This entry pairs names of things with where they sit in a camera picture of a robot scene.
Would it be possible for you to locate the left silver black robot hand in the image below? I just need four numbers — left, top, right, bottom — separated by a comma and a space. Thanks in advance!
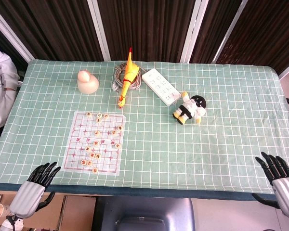
9, 162, 62, 219

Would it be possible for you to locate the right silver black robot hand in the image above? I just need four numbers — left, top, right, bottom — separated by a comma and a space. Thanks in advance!
252, 151, 289, 219

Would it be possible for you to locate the brown cardboard box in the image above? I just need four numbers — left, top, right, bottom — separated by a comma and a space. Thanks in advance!
59, 195, 97, 231
0, 189, 66, 231

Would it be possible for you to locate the translucent xiangqi board sheet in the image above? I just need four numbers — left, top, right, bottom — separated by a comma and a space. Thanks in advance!
62, 111, 128, 176

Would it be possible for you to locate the person in white shirt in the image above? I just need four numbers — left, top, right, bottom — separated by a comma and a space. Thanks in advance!
0, 44, 20, 151

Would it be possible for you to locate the grey chair seat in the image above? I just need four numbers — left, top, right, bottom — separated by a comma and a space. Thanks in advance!
92, 197, 196, 231

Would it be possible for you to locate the green checked tablecloth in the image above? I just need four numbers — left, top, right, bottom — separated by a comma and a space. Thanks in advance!
0, 59, 289, 202

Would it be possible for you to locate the cream duck-shaped toy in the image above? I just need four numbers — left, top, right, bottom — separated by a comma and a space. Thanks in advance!
77, 70, 99, 94

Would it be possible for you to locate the black white plush doll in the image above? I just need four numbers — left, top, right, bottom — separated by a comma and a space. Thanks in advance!
172, 90, 207, 125

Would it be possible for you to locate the yellow rubber chicken toy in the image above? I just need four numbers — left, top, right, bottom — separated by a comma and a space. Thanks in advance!
117, 47, 140, 109

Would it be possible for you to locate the dark slatted screen panel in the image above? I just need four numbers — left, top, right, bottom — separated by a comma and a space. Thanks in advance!
189, 0, 243, 64
97, 0, 197, 63
0, 0, 105, 62
216, 0, 289, 76

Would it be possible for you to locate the white power strip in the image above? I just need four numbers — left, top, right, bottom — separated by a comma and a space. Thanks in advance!
141, 68, 182, 106

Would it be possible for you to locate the coiled grey cable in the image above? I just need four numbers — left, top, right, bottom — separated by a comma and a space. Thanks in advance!
111, 62, 143, 92

